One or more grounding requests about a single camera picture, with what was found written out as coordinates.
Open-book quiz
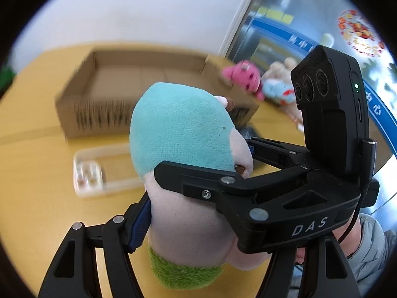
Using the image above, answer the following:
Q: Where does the pig plush teal pink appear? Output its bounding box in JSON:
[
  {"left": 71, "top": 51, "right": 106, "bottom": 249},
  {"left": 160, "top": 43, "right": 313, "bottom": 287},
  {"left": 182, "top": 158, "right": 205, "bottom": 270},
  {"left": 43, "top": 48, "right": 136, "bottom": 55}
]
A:
[{"left": 129, "top": 82, "right": 268, "bottom": 290}]

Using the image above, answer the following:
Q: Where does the black charger box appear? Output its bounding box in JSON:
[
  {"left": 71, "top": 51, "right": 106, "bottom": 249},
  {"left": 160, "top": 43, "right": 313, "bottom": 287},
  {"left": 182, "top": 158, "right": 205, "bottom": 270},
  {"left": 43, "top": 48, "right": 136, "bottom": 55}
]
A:
[{"left": 238, "top": 126, "right": 259, "bottom": 139}]

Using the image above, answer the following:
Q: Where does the grey phone stand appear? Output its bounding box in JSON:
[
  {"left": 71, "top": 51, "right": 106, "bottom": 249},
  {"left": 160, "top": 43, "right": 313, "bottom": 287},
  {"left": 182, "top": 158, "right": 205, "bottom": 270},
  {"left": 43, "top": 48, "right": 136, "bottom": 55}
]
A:
[{"left": 215, "top": 96, "right": 235, "bottom": 112}]

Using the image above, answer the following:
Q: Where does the right hand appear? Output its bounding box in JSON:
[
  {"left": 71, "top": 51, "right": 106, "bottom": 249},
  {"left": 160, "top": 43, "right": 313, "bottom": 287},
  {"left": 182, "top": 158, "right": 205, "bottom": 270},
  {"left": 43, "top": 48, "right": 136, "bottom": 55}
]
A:
[{"left": 296, "top": 217, "right": 362, "bottom": 264}]

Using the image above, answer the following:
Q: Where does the light blue plush toy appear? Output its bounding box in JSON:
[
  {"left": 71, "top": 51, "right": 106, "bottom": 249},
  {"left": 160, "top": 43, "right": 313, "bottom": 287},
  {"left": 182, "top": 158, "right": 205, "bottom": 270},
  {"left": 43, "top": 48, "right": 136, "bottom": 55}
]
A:
[{"left": 262, "top": 79, "right": 296, "bottom": 105}]

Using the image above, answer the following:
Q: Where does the beige teddy plush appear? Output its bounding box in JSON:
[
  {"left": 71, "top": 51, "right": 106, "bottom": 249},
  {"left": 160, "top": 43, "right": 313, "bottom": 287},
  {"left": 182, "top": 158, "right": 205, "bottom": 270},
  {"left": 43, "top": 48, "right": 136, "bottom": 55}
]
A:
[{"left": 262, "top": 57, "right": 298, "bottom": 83}]

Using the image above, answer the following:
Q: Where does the pink plush toy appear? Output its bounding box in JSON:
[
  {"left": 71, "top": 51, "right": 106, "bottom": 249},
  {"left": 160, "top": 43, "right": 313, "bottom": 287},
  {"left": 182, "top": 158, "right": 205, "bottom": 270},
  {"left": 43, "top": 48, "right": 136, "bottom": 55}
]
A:
[{"left": 221, "top": 60, "right": 265, "bottom": 101}]

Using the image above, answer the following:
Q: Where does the clear phone case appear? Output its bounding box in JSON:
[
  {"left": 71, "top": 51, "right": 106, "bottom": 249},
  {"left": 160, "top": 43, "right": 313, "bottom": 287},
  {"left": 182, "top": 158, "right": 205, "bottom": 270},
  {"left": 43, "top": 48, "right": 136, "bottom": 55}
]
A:
[{"left": 73, "top": 143, "right": 143, "bottom": 198}]

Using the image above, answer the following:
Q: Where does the cardboard box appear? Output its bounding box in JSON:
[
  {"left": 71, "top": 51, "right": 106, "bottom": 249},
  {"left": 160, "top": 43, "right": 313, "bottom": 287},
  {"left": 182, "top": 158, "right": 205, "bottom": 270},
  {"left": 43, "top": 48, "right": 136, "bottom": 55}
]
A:
[{"left": 55, "top": 49, "right": 258, "bottom": 139}]

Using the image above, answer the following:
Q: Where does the black camera box right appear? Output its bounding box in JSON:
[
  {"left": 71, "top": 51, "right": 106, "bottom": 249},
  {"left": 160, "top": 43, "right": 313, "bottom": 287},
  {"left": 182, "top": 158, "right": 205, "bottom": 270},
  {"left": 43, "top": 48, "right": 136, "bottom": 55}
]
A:
[{"left": 291, "top": 45, "right": 369, "bottom": 182}]

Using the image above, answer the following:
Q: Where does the black cable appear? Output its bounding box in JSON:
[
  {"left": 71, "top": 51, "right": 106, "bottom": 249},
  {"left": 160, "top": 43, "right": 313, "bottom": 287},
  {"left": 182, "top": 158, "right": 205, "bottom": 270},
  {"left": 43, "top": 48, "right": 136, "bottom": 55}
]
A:
[{"left": 338, "top": 139, "right": 378, "bottom": 244}]

